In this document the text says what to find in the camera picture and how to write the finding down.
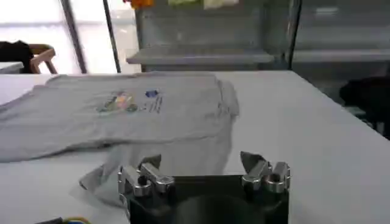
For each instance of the thin dark metal pole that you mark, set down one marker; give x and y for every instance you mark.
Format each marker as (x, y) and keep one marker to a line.
(111, 36)

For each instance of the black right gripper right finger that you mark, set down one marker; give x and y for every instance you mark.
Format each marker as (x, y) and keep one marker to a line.
(259, 175)

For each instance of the wooden chair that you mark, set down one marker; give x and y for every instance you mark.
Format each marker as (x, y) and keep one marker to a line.
(42, 58)

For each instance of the grey metal shelf rack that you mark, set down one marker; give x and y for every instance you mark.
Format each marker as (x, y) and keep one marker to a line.
(213, 39)

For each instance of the orange cloth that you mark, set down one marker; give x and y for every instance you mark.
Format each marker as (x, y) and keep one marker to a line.
(140, 2)

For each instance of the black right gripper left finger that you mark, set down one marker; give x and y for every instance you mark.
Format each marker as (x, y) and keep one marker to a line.
(152, 178)

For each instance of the grey printed T-shirt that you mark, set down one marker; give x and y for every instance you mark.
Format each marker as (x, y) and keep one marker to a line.
(122, 128)

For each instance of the thick dark metal pole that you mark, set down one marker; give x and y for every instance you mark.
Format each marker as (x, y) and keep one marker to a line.
(73, 33)

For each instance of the small white side table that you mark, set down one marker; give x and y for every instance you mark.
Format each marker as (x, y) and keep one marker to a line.
(10, 67)

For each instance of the white cloth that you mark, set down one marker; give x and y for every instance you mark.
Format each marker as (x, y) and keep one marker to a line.
(219, 3)

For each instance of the black bulky object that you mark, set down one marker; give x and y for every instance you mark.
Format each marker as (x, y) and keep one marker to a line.
(368, 94)

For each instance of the light green cloth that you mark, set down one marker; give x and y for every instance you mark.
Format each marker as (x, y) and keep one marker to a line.
(184, 2)

